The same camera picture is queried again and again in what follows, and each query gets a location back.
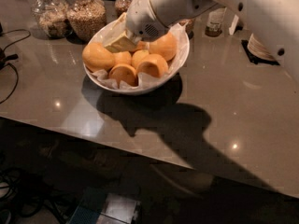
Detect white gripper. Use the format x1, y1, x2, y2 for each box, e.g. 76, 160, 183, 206
104, 0, 217, 53

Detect large orange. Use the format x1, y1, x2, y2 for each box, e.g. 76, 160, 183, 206
82, 42, 115, 72

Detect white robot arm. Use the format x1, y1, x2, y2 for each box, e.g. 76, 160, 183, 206
107, 0, 299, 80

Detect white ceramic bowl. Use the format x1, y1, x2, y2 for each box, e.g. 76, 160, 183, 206
82, 18, 190, 95

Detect white paper bowl liner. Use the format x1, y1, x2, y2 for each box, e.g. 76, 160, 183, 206
84, 24, 190, 95

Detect orange top back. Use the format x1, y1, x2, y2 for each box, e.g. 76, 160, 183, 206
130, 41, 147, 52

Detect small orange centre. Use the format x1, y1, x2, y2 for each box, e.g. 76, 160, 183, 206
132, 49, 149, 68

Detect glass jar round grains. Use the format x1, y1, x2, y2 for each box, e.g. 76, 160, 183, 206
67, 0, 107, 42

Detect orange front left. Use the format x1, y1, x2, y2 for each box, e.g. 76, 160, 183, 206
108, 63, 137, 86

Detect orange front right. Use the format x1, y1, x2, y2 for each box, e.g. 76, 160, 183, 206
136, 54, 168, 78

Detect orange right back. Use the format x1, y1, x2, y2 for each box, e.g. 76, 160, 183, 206
149, 32, 177, 62

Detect glass jar mixed muesli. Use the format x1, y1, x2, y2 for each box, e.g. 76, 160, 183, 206
179, 19, 195, 35

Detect glass jar pale cereal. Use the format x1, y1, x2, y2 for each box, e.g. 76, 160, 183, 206
31, 0, 72, 38

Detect glass bottle white label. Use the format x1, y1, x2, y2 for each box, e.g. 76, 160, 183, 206
205, 7, 226, 37

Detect white card stand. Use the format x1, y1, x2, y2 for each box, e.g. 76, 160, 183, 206
229, 15, 239, 35

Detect stack of white plates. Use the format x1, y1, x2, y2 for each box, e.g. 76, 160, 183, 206
247, 34, 275, 62

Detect black plate mat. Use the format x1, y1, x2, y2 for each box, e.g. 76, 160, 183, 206
241, 40, 278, 65

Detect metal box under table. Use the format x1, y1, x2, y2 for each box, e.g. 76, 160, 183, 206
67, 188, 141, 224

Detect black cable on table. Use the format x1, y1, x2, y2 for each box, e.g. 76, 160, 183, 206
0, 21, 32, 105

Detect black cables on floor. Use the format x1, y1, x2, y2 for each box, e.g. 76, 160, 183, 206
0, 154, 76, 224

